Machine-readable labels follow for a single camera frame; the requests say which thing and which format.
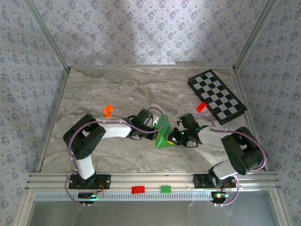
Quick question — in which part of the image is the orange curved plastic block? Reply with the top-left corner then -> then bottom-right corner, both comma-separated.
104,105 -> 114,119

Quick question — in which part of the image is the black and grey chessboard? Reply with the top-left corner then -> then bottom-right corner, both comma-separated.
187,69 -> 248,125

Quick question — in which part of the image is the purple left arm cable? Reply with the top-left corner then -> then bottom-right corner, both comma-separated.
65,107 -> 166,208

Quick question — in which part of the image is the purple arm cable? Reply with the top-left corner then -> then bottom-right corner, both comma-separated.
192,113 -> 268,208
65,107 -> 166,208

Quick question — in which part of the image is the long aluminium mounting rail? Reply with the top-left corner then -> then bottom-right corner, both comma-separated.
25,171 -> 281,192

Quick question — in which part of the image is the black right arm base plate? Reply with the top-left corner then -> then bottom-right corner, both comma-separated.
193,173 -> 237,189

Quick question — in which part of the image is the grey slotted cable duct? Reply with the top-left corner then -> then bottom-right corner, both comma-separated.
35,191 -> 214,201

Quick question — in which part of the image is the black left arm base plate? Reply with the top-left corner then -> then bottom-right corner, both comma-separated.
68,173 -> 111,190

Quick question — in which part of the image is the aluminium table side rail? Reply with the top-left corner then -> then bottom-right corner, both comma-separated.
36,67 -> 71,174
232,68 -> 269,171

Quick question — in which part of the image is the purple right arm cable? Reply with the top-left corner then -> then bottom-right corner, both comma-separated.
192,113 -> 268,208

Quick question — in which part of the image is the aluminium frame post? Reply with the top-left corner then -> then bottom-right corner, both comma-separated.
23,0 -> 71,71
232,0 -> 282,71

